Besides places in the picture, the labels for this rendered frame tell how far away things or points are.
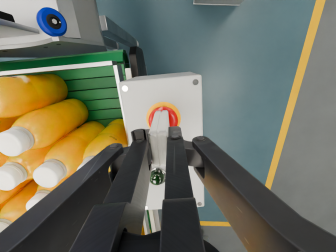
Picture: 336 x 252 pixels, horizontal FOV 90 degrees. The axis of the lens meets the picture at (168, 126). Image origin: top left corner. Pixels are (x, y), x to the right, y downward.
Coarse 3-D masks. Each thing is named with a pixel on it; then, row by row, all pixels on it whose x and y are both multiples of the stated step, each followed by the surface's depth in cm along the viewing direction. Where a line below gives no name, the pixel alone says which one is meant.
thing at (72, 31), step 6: (60, 0) 31; (66, 0) 32; (60, 6) 32; (66, 6) 32; (72, 6) 33; (60, 12) 32; (66, 12) 32; (72, 12) 33; (66, 18) 33; (72, 18) 33; (72, 24) 34; (66, 30) 33; (72, 30) 34; (78, 30) 35; (66, 36) 33; (72, 36) 34; (78, 36) 35
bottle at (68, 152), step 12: (72, 132) 35; (84, 132) 36; (96, 132) 38; (60, 144) 30; (72, 144) 31; (84, 144) 33; (48, 156) 28; (60, 156) 28; (72, 156) 29; (72, 168) 29
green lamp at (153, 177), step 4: (152, 172) 23; (156, 172) 23; (160, 172) 24; (152, 176) 23; (156, 176) 23; (160, 176) 23; (152, 180) 23; (156, 180) 23; (160, 180) 23; (156, 184) 24
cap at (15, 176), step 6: (0, 168) 26; (6, 168) 26; (12, 168) 27; (18, 168) 28; (0, 174) 26; (6, 174) 26; (12, 174) 26; (18, 174) 27; (0, 180) 26; (6, 180) 26; (12, 180) 26; (18, 180) 27; (0, 186) 27; (6, 186) 27; (12, 186) 27
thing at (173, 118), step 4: (156, 108) 20; (160, 108) 20; (164, 108) 20; (168, 108) 20; (152, 112) 20; (168, 112) 20; (172, 112) 20; (152, 116) 20; (168, 116) 20; (172, 116) 20; (176, 116) 20; (148, 120) 20; (172, 120) 20; (176, 120) 20; (172, 124) 20; (176, 124) 21
